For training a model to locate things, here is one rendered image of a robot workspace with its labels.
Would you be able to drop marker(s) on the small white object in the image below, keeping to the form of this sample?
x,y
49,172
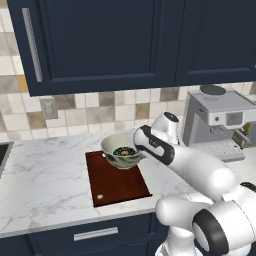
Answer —
x,y
100,196

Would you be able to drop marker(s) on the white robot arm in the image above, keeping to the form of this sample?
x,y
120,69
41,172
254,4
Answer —
x,y
200,173

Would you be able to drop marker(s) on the reddish brown tray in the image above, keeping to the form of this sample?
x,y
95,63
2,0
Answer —
x,y
116,183

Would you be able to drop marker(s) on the grey coffee machine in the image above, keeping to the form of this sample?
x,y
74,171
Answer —
x,y
216,113

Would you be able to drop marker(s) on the white green bowl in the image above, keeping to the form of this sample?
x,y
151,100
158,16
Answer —
x,y
115,161

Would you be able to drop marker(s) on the black hob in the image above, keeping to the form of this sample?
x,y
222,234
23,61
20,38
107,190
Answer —
x,y
4,156

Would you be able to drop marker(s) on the navy base cupboard door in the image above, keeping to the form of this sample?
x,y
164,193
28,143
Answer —
x,y
13,246

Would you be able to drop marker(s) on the dark chocolate donut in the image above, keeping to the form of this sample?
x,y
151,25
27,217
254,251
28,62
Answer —
x,y
124,152

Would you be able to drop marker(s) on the navy drawer front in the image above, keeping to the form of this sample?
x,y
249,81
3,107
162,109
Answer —
x,y
100,246

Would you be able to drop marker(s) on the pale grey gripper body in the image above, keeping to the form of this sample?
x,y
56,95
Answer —
x,y
142,155

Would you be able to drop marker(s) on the grey wall socket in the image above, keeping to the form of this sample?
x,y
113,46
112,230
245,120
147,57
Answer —
x,y
49,108

